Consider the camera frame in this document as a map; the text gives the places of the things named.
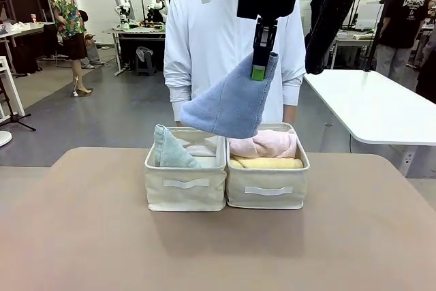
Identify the green cone-folded towel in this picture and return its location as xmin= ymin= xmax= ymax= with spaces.
xmin=153 ymin=123 xmax=203 ymax=169

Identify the tall black tripod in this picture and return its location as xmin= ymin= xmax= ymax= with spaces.
xmin=363 ymin=0 xmax=393 ymax=74

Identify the low black tripod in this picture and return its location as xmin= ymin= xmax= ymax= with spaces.
xmin=0 ymin=81 xmax=37 ymax=132

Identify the yellow towel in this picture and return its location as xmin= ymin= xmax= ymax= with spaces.
xmin=230 ymin=156 xmax=304 ymax=170

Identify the pink towel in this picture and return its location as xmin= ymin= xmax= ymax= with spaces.
xmin=229 ymin=129 xmax=298 ymax=160

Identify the grey background robot table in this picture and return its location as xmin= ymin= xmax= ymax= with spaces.
xmin=109 ymin=25 xmax=168 ymax=76

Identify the woman in floral dress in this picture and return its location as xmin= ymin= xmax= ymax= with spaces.
xmin=46 ymin=0 xmax=93 ymax=98

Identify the stool with grey cloth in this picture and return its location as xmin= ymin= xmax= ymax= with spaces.
xmin=135 ymin=46 xmax=155 ymax=77

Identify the large white table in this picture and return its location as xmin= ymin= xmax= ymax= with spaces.
xmin=302 ymin=68 xmax=436 ymax=179

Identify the person in black printed shirt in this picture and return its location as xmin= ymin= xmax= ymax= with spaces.
xmin=376 ymin=0 xmax=431 ymax=81

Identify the person's left forearm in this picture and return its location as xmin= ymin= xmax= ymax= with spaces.
xmin=283 ymin=102 xmax=301 ymax=125

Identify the black right arm cable sleeve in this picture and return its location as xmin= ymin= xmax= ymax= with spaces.
xmin=304 ymin=0 xmax=367 ymax=76

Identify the beige fabric bin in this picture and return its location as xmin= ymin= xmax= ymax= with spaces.
xmin=144 ymin=126 xmax=228 ymax=212
xmin=225 ymin=121 xmax=311 ymax=211

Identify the white shelf frame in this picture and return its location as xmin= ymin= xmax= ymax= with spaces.
xmin=0 ymin=55 xmax=26 ymax=119

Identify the blue cone-folded towel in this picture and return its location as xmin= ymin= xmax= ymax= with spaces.
xmin=179 ymin=51 xmax=279 ymax=140

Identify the person in white jacket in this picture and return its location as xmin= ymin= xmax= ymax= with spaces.
xmin=163 ymin=0 xmax=307 ymax=125

